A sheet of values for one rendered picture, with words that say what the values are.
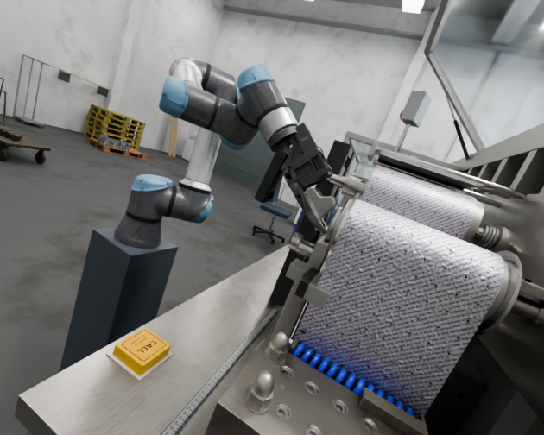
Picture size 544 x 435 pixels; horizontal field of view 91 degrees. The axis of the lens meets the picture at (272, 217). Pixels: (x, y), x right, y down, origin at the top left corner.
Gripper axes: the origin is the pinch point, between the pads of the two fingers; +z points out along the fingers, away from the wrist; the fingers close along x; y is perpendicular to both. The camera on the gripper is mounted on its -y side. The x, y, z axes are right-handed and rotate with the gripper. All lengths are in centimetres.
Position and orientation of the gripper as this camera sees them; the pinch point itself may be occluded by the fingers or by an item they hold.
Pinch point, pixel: (319, 228)
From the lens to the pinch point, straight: 54.8
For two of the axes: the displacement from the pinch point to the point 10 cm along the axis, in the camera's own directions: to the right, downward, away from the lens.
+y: 8.3, -4.5, -3.4
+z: 4.5, 8.9, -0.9
